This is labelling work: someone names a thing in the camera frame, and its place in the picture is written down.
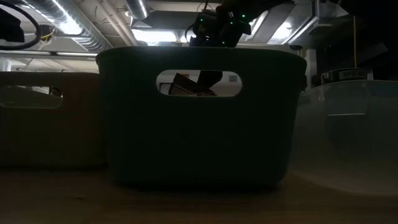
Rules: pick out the teal plastic bin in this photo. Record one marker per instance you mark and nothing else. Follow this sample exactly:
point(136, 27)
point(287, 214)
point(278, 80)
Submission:
point(199, 140)

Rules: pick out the grey plastic bin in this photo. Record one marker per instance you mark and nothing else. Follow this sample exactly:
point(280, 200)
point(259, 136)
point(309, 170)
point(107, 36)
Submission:
point(53, 137)

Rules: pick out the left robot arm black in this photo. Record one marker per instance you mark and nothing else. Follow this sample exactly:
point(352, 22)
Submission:
point(11, 29)

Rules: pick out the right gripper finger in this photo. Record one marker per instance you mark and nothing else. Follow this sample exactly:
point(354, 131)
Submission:
point(211, 77)

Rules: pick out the large silver ceiling duct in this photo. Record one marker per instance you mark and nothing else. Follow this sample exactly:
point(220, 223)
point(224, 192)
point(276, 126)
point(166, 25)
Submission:
point(87, 37)

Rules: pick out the dark packet white label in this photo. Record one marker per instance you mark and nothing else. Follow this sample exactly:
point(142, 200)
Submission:
point(183, 87)

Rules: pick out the small silver ceiling duct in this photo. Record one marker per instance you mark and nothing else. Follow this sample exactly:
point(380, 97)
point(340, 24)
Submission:
point(136, 9)

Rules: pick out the clear plastic bin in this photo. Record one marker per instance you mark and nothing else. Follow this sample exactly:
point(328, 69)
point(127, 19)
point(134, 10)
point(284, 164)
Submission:
point(357, 149)

